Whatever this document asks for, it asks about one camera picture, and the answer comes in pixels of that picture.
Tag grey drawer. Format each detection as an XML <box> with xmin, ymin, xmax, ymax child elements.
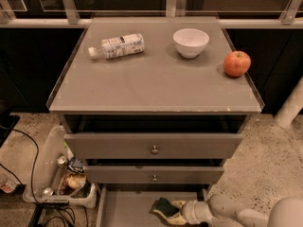
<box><xmin>84</xmin><ymin>166</ymin><xmax>223</xmax><ymax>184</ymax></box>
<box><xmin>96</xmin><ymin>185</ymin><xmax>210</xmax><ymax>227</ymax></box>
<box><xmin>64</xmin><ymin>132</ymin><xmax>242</xmax><ymax>160</ymax></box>

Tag white cylindrical post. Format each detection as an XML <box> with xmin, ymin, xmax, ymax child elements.
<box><xmin>275</xmin><ymin>77</ymin><xmax>303</xmax><ymax>128</ymax></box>

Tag clear plastic water bottle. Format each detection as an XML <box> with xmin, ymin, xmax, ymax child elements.
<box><xmin>87</xmin><ymin>33</ymin><xmax>145</xmax><ymax>60</ymax></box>

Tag grey drawer cabinet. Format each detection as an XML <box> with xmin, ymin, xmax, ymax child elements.
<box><xmin>46</xmin><ymin>15</ymin><xmax>265</xmax><ymax>227</ymax></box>

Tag grey middle drawer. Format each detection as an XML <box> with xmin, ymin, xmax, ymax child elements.
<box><xmin>84</xmin><ymin>166</ymin><xmax>223</xmax><ymax>184</ymax></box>

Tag blue patterned snack bag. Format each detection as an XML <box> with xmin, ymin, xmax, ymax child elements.
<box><xmin>67</xmin><ymin>157</ymin><xmax>84</xmax><ymax>174</ymax></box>

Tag silver drink can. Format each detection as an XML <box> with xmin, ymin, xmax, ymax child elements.
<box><xmin>57</xmin><ymin>155</ymin><xmax>68</xmax><ymax>168</ymax></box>

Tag metal window railing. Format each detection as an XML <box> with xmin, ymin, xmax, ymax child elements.
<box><xmin>0</xmin><ymin>0</ymin><xmax>303</xmax><ymax>28</ymax></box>

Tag crumpled snack wrapper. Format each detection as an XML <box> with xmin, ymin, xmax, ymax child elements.
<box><xmin>58</xmin><ymin>172</ymin><xmax>86</xmax><ymax>196</ymax></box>

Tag black power cable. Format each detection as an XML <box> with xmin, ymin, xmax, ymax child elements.
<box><xmin>0</xmin><ymin>125</ymin><xmax>90</xmax><ymax>227</ymax></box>

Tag grey top drawer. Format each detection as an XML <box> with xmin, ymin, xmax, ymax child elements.
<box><xmin>64</xmin><ymin>132</ymin><xmax>242</xmax><ymax>160</ymax></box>

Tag clear plastic storage bin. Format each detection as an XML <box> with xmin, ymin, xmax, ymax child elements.
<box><xmin>23</xmin><ymin>126</ymin><xmax>97</xmax><ymax>209</ymax></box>

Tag grey bottom drawer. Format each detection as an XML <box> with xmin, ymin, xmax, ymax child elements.
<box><xmin>96</xmin><ymin>185</ymin><xmax>210</xmax><ymax>227</ymax></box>

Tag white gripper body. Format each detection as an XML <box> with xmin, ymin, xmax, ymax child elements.
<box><xmin>182</xmin><ymin>201</ymin><xmax>213</xmax><ymax>225</ymax></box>

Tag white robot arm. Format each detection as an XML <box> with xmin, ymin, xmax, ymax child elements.
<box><xmin>154</xmin><ymin>194</ymin><xmax>303</xmax><ymax>227</ymax></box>

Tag green yellow sponge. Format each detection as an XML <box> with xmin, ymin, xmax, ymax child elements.
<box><xmin>152</xmin><ymin>198</ymin><xmax>180</xmax><ymax>219</ymax></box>

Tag small bottle on floor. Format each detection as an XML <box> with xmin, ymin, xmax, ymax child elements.
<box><xmin>0</xmin><ymin>173</ymin><xmax>17</xmax><ymax>194</ymax></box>

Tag red apple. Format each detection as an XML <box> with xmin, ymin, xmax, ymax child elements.
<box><xmin>223</xmin><ymin>51</ymin><xmax>251</xmax><ymax>78</ymax></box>

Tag white bowl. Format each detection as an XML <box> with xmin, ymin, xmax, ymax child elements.
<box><xmin>173</xmin><ymin>28</ymin><xmax>209</xmax><ymax>59</ymax></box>

